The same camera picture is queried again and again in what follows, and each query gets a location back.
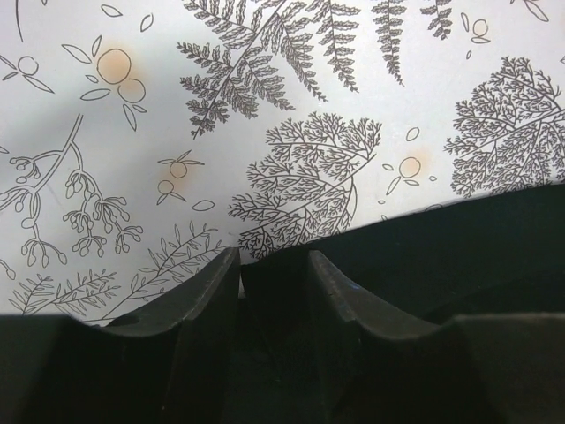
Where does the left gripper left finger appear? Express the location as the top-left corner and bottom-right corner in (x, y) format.
(106, 248), (240, 423)

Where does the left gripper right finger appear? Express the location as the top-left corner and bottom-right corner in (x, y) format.
(307, 251), (457, 423)

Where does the black t shirt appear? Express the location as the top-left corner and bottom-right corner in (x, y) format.
(237, 183), (565, 424)

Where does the floral table mat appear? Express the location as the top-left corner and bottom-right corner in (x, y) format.
(1, 1), (564, 325)

